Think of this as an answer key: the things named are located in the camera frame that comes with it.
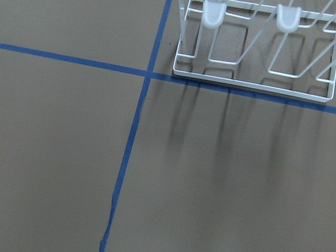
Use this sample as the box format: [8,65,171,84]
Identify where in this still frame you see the white wire cup rack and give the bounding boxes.
[173,1,335,102]

